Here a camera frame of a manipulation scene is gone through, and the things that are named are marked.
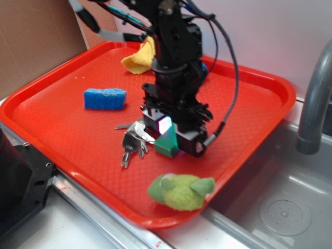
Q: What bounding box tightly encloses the blue sponge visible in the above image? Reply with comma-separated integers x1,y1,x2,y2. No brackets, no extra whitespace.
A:
83,88,127,110

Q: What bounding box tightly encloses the yellow cloth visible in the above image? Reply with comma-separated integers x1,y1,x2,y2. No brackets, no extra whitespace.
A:
121,36,156,74

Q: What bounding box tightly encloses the bunch of silver keys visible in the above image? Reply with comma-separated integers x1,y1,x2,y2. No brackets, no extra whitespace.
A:
115,118,155,169

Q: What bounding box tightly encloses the red plastic tray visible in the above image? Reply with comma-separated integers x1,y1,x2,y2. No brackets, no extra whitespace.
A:
1,42,296,229

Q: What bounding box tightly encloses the grey faucet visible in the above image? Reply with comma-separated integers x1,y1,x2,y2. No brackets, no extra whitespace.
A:
296,41,331,155

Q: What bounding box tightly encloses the blue toy bottle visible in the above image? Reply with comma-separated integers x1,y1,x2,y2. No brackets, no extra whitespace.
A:
201,62,209,78

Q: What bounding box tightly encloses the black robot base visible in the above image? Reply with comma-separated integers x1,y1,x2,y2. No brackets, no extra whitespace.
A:
1,131,55,239

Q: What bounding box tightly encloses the grey sink basin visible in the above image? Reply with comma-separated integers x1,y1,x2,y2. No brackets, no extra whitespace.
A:
202,121,331,248

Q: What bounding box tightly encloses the brown cardboard panel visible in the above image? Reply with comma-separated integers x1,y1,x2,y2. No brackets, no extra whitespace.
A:
1,1,103,99

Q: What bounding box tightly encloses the green rectangular block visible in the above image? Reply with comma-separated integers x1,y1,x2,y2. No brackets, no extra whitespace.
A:
154,124,179,158

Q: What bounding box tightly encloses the green plush toy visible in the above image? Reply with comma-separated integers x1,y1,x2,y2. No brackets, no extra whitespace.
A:
147,173,216,211

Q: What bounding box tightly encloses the black braided cable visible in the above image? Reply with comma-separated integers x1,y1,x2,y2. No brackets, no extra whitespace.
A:
181,0,240,146

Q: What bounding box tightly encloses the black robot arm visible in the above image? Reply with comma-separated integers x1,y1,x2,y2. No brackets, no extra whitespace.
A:
70,1,213,157

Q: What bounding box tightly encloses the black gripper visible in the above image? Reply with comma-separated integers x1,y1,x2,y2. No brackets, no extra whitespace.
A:
142,61,213,157

